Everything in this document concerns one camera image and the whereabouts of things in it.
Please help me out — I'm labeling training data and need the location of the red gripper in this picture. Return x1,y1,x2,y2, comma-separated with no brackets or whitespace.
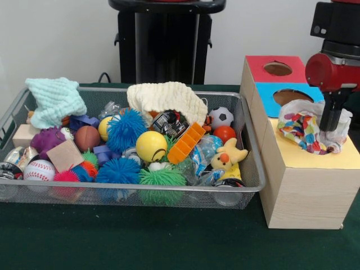
305,52,360,132

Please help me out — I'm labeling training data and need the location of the white paper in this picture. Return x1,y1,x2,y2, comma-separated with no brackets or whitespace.
277,100,354,156

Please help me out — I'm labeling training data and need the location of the cream knitted cloth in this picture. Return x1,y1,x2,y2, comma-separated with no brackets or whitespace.
126,81,209,127

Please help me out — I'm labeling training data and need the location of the mint knitted cloth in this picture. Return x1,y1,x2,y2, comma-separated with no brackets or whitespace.
25,76,88,129

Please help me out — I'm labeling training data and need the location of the wooden box with three holes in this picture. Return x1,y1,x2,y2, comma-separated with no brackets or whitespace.
239,55,360,230

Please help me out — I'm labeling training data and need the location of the shallow mesh bin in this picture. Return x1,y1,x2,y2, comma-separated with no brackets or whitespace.
0,85,267,210

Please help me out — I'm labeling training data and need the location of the black white soccer ball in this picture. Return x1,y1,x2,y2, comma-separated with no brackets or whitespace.
208,106,235,131

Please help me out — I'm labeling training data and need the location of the yellow plush toy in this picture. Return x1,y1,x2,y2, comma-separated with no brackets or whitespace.
210,137,249,173

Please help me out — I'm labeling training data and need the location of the orange plastic brick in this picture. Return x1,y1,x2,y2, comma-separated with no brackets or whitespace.
168,121,206,165

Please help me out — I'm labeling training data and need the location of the green spiky ball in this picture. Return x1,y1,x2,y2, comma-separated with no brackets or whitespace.
137,165,187,206

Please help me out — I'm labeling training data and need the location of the yellow ball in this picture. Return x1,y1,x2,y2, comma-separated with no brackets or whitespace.
135,130,168,163

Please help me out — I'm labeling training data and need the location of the blue spiky ball with eyes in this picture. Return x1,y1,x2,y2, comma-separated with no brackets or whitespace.
106,108,150,154

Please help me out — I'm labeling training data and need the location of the dark green tablecloth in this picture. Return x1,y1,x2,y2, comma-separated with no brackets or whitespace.
0,82,360,270

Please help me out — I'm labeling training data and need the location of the white baseball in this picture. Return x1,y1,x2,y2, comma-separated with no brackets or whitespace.
23,159,56,182

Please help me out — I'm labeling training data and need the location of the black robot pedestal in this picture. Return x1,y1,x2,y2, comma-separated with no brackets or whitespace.
108,0,227,85

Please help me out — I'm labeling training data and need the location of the black cable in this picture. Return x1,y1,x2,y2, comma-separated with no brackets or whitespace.
97,71,119,84

